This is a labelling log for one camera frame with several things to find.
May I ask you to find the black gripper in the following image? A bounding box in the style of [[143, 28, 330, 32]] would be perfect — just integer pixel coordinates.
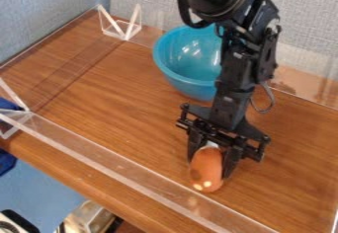
[[176, 90, 271, 179]]

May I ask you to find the brown and white toy mushroom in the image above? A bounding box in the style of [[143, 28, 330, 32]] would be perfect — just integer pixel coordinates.
[[188, 144, 223, 193]]

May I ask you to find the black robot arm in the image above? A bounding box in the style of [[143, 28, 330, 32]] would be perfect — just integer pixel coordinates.
[[176, 0, 282, 179]]

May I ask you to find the blue bowl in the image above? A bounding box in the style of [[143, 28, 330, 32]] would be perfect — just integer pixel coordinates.
[[154, 26, 222, 101]]

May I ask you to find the clear acrylic front barrier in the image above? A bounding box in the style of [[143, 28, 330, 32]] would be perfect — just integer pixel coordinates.
[[0, 109, 281, 233]]

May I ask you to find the clear acrylic barrier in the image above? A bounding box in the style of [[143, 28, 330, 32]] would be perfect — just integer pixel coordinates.
[[131, 26, 338, 110], [0, 109, 281, 233]]

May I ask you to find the clear acrylic back barrier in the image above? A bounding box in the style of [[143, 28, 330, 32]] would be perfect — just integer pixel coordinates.
[[131, 26, 338, 110]]

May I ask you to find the metallic object under table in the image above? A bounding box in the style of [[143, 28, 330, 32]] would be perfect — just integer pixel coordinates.
[[55, 200, 116, 233]]

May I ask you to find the blue object at left edge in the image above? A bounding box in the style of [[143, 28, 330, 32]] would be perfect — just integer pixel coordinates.
[[0, 97, 24, 178]]

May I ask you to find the black white object bottom left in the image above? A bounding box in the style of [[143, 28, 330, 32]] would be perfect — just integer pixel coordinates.
[[0, 209, 40, 233]]

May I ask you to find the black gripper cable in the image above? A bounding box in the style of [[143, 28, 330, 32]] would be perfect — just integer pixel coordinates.
[[249, 81, 278, 115]]

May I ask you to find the clear acrylic corner bracket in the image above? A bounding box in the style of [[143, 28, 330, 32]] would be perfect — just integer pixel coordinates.
[[96, 4, 143, 40], [0, 78, 32, 139]]

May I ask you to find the clear acrylic left corner bracket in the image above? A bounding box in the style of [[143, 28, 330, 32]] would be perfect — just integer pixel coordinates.
[[0, 78, 32, 139]]

